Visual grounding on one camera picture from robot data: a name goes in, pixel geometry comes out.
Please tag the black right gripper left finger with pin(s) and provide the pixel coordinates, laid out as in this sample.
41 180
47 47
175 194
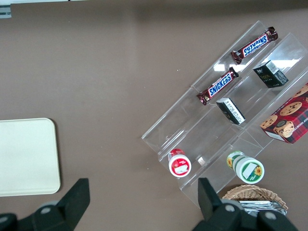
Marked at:
69 207

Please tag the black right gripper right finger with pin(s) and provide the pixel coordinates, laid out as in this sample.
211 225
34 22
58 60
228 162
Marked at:
211 211

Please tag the light wicker basket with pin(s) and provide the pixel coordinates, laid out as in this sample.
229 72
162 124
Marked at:
252 191

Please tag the aluminium foil tray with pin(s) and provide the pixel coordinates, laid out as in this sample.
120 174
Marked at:
260 205

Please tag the cream plastic tray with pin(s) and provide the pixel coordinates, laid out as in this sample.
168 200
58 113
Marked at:
26 156

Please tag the green lid sunflower jar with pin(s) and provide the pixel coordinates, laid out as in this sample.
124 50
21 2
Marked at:
247 169

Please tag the red lid white jar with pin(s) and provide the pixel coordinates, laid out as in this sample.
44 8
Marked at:
179 166

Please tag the clear acrylic tiered stand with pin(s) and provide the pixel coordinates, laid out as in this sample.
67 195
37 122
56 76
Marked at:
183 120

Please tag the small black carton box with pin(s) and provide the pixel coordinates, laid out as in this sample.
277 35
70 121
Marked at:
231 110
269 77

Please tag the red tartan cookie box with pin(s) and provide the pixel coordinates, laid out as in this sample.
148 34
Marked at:
288 120

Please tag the Snickers chocolate bar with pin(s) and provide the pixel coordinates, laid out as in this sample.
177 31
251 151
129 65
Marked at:
217 87
255 45

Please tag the grey metal bracket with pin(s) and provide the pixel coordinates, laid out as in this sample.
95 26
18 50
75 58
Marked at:
5 11

